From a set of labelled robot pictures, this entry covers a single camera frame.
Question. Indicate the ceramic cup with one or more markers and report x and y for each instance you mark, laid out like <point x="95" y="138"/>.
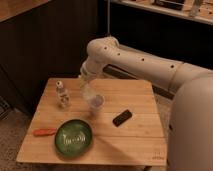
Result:
<point x="96" y="103"/>

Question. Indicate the metal shelf unit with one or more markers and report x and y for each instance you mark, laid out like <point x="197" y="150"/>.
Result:
<point x="155" y="33"/>

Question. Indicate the green plate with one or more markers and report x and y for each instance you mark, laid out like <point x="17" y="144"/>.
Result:
<point x="73" y="138"/>

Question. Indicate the black rectangular sponge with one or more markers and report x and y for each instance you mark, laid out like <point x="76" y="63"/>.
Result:
<point x="122" y="117"/>

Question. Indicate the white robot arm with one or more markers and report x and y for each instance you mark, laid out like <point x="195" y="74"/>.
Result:
<point x="167" y="74"/>

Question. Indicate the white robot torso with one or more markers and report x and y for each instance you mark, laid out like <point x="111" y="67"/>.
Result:
<point x="190" y="142"/>

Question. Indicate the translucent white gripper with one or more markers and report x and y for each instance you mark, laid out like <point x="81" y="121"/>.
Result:
<point x="88" y="93"/>

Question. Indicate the wooden table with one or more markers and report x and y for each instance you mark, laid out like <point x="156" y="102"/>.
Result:
<point x="138" y="141"/>

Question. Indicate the clear plastic bottle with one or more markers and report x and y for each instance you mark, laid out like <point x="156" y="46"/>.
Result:
<point x="63" y="94"/>

